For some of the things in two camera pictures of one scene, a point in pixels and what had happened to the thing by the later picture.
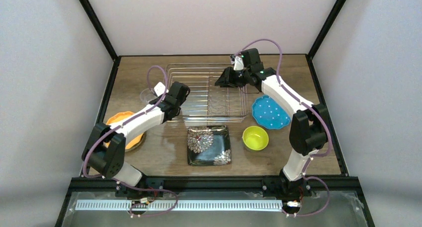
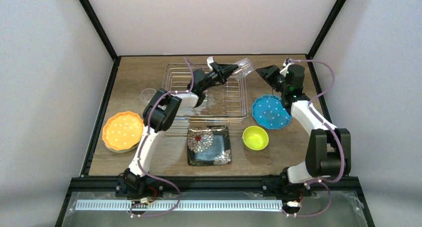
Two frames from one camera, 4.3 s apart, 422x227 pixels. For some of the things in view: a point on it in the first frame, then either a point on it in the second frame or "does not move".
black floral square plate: (208, 145) does not move
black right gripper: (235, 79) -> (271, 76)
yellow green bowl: (255, 138) does not move
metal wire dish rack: (206, 102) does not move
